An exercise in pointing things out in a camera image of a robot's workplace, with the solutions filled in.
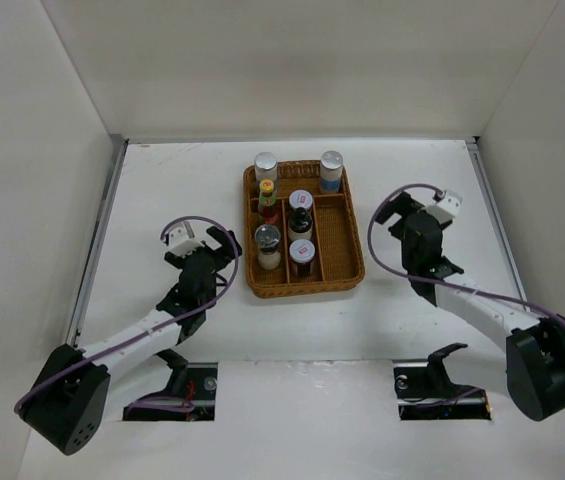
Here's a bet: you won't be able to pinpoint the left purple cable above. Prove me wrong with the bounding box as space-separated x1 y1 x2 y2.
13 216 243 421

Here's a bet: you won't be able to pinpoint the blue label bottle silver cap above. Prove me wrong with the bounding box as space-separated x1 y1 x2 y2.
320 150 343 194

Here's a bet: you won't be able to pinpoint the brown wicker divided basket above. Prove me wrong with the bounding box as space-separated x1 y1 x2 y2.
243 160 365 298

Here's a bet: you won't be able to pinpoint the blue label bead bottle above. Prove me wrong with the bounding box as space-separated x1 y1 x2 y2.
254 152 278 183

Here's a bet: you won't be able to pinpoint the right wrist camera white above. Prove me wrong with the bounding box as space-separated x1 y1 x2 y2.
428 190 463 224

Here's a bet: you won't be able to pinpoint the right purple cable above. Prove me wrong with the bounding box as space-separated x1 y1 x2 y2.
366 183 565 406

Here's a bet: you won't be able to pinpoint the black top salt grinder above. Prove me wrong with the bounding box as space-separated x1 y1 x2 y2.
254 223 282 271

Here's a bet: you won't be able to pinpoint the aluminium table edge rail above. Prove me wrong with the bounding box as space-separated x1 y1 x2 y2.
59 133 128 345

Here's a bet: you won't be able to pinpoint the purple cable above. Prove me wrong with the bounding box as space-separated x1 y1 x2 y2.
13 216 243 421
366 183 565 406

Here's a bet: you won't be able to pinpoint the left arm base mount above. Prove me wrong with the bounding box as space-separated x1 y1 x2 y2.
122 349 219 422

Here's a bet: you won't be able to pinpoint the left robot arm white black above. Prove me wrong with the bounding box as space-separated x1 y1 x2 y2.
14 217 242 456

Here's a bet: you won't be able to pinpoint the dark spice jar white lid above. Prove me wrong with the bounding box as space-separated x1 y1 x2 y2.
289 239 316 277

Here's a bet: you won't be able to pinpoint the black cap white powder bottle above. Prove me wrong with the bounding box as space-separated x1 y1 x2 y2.
288 207 313 242

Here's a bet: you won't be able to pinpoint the red sauce bottle yellow cap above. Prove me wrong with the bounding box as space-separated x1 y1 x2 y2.
258 179 279 225

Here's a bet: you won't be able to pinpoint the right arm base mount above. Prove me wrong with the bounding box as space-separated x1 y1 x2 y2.
393 343 491 421

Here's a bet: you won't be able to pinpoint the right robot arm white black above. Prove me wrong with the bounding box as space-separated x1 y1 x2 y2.
370 186 565 421

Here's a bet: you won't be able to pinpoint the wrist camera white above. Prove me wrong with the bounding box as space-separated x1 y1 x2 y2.
163 221 202 257
428 190 463 224

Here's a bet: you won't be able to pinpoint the satay sauce jar white lid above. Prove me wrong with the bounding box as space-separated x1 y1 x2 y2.
288 189 314 213

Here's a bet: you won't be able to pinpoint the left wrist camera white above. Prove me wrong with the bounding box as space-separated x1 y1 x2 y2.
163 221 202 257

